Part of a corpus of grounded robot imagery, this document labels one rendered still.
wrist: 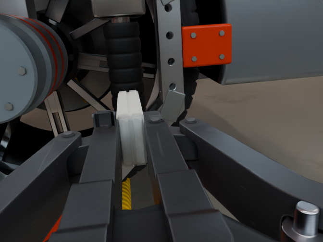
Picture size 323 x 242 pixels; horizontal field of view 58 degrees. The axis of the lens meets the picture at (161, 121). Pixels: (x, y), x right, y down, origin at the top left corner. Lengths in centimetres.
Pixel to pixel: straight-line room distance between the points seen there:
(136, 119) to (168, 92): 37
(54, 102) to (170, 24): 29
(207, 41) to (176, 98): 11
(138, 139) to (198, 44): 38
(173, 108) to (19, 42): 28
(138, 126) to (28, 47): 25
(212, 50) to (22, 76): 31
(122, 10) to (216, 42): 27
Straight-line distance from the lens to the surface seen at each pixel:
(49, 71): 43
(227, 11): 70
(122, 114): 16
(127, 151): 16
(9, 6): 55
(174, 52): 52
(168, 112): 53
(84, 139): 16
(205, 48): 53
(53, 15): 63
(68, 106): 81
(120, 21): 30
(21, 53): 39
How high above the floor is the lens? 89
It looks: 18 degrees down
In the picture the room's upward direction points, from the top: 4 degrees counter-clockwise
